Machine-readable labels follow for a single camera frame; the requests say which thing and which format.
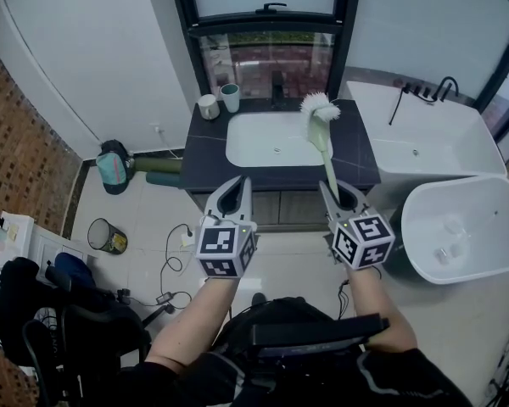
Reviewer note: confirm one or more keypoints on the white oval tub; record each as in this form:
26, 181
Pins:
466, 227

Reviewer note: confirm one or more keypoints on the black curved bathtub faucet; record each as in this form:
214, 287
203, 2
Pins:
447, 85

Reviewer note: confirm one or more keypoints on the black vanity cabinet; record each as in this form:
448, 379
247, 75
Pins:
203, 159

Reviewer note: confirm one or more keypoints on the dark teal rolled mat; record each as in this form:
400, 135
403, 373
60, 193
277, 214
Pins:
163, 179

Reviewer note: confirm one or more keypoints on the clear plastic item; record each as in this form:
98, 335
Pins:
454, 229
446, 256

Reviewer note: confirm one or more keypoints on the teal and black backpack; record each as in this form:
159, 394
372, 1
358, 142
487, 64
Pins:
112, 170

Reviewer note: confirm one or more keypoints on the pale green cup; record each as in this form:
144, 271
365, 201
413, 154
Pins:
230, 99

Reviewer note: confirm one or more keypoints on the person's black clothing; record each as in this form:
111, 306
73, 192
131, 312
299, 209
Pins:
305, 384

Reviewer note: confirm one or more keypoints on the white power strip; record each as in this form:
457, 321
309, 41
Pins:
187, 239

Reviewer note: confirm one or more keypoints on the person's black shoe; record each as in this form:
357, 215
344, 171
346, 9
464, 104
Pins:
259, 299

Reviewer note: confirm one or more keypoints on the person's right forearm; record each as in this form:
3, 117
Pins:
377, 303

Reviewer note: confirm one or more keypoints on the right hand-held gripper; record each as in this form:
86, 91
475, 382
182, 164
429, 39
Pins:
360, 240

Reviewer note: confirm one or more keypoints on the white sink basin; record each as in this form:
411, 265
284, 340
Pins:
263, 140

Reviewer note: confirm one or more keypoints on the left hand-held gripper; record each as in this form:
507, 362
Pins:
220, 248

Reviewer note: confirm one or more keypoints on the white mug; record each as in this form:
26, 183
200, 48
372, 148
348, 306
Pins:
208, 107

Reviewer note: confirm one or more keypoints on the white rectangular bathtub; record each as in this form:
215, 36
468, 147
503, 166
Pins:
432, 138

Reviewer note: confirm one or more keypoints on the black framed window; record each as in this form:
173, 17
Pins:
267, 32

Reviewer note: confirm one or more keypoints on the black office chair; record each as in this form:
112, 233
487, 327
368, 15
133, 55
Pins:
68, 325

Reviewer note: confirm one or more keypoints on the white cabinet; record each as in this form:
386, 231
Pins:
42, 244

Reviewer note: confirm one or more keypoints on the black chest-mounted device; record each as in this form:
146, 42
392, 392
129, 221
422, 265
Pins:
318, 333

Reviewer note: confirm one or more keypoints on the green rolled mat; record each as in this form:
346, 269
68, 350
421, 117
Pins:
159, 164

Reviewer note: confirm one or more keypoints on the black sink faucet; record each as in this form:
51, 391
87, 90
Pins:
277, 91

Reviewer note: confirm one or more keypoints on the person's left forearm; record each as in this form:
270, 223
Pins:
195, 320

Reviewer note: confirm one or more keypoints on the pale green white bristle brush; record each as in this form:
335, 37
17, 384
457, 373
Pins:
316, 129

